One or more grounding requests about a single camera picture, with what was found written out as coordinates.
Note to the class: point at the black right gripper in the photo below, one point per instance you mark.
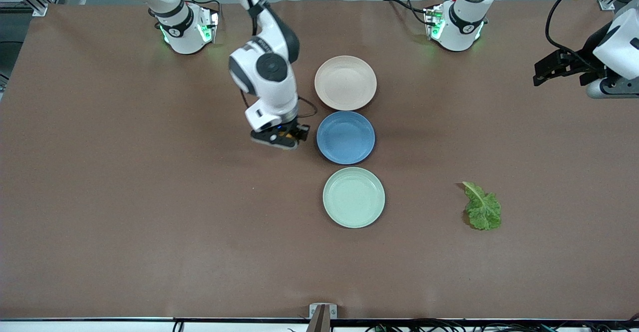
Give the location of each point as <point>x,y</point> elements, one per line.
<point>300,132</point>

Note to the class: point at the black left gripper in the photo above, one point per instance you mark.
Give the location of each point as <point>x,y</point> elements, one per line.
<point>582,64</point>

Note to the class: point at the yellow lemon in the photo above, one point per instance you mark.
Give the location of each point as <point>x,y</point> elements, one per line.
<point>283,135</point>

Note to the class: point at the green lettuce leaf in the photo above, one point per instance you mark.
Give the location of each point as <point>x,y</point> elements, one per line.
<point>483,212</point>

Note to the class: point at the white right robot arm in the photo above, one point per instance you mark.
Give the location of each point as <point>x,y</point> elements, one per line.
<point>269,67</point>

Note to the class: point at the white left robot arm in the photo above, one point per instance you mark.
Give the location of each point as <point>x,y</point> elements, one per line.
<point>462,27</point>

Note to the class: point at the blue round plate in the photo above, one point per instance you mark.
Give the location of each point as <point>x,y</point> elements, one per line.
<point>345,137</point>

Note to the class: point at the beige round plate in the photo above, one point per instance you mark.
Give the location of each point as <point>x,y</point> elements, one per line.
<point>345,82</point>

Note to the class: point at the pale green round plate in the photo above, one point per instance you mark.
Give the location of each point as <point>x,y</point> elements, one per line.
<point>353,197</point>

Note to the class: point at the brown table cover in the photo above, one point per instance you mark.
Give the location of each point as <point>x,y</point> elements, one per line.
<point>150,247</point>

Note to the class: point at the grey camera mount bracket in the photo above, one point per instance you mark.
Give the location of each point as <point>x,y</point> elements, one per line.
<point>322,314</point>

